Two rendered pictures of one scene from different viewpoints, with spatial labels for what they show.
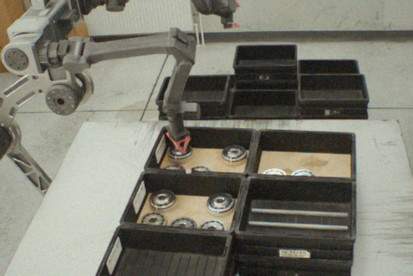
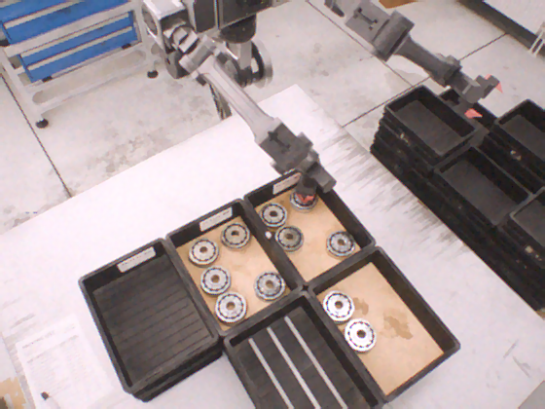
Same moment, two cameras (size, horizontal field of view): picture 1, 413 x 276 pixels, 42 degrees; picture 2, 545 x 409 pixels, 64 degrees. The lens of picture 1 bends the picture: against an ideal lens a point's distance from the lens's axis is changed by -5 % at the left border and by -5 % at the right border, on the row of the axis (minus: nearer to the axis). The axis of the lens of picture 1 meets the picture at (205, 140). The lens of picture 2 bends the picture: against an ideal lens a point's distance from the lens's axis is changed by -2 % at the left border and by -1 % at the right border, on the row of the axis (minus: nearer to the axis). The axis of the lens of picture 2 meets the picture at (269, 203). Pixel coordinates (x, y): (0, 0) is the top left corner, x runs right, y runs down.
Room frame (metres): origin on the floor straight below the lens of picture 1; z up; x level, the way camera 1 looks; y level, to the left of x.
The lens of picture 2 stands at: (1.13, -0.35, 2.24)
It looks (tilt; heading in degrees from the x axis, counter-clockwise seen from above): 58 degrees down; 39
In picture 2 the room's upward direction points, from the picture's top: 4 degrees clockwise
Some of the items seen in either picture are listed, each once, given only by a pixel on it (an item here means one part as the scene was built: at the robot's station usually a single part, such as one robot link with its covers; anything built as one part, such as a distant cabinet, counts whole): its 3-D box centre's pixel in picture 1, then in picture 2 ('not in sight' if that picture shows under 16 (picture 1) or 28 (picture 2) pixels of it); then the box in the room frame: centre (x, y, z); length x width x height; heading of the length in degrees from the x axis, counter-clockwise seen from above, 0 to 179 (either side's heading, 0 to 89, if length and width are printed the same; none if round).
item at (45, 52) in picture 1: (49, 52); (181, 36); (1.74, 0.49, 1.45); 0.09 x 0.08 x 0.12; 168
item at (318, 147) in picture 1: (304, 165); (378, 322); (1.69, -0.37, 0.87); 0.40 x 0.30 x 0.11; 74
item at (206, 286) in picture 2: (182, 226); (215, 279); (1.45, 0.12, 0.86); 0.10 x 0.10 x 0.01
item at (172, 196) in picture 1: (162, 198); (235, 235); (1.61, 0.19, 0.86); 0.10 x 0.10 x 0.01
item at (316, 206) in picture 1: (298, 219); (299, 375); (1.40, -0.29, 0.87); 0.40 x 0.30 x 0.11; 74
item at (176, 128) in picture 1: (176, 125); (308, 177); (1.90, 0.11, 0.98); 0.10 x 0.07 x 0.07; 24
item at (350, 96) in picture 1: (331, 119); (537, 252); (2.71, -0.75, 0.37); 0.40 x 0.30 x 0.45; 78
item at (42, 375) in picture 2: not in sight; (60, 368); (0.91, 0.32, 0.70); 0.33 x 0.23 x 0.01; 78
